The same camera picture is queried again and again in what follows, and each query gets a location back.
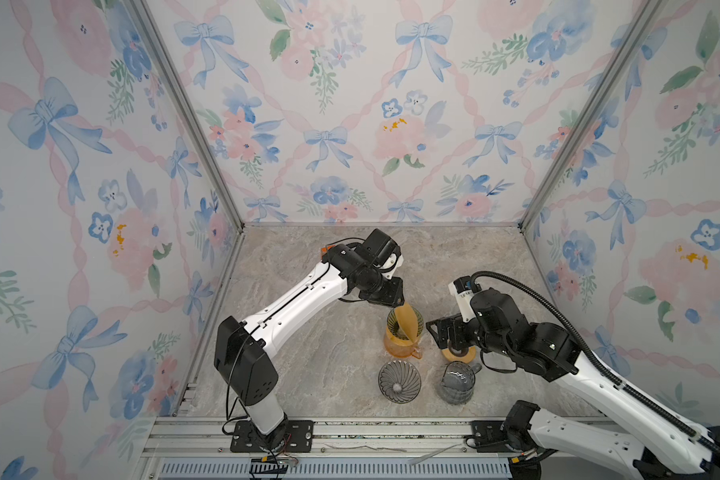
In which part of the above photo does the grey glass carafe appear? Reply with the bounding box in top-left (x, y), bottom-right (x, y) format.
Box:
top-left (435, 361), bottom-right (482, 405)

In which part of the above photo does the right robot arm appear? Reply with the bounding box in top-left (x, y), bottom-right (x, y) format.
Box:
top-left (425, 288), bottom-right (720, 479)

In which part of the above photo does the aluminium mounting rail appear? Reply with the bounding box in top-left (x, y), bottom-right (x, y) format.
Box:
top-left (128, 416), bottom-right (658, 480)

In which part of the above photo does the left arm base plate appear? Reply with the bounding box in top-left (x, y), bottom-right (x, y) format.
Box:
top-left (230, 419), bottom-right (315, 455)

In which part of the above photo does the right aluminium corner post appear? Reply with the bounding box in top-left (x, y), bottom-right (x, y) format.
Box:
top-left (518, 0), bottom-right (665, 233)

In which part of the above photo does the grey ribbed dripper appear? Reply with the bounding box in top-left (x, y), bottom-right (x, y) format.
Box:
top-left (378, 360), bottom-right (422, 404)

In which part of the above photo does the green ribbed dripper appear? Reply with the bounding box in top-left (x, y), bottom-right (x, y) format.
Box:
top-left (387, 303), bottom-right (421, 342)

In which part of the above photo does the brown paper coffee filter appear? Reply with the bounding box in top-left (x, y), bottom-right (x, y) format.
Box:
top-left (393, 303), bottom-right (418, 342)

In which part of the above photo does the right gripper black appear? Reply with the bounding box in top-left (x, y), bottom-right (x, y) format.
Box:
top-left (424, 310), bottom-right (514, 363)

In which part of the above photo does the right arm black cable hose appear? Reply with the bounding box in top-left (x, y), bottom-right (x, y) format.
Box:
top-left (469, 270), bottom-right (720, 475)

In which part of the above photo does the left aluminium corner post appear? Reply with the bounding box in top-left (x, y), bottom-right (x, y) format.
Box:
top-left (124, 0), bottom-right (244, 234)

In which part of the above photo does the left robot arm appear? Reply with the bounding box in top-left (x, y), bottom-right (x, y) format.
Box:
top-left (213, 229), bottom-right (404, 452)

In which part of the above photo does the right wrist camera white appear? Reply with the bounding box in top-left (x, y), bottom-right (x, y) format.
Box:
top-left (448, 276), bottom-right (476, 323)

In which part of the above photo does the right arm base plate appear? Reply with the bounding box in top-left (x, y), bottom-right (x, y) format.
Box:
top-left (464, 420), bottom-right (547, 456)

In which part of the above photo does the aluminium corner post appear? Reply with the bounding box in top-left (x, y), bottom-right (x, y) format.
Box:
top-left (518, 0), bottom-right (665, 233)
top-left (124, 0), bottom-right (244, 234)

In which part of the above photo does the orange glass carafe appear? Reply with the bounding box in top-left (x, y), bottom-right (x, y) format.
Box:
top-left (384, 336), bottom-right (422, 359)

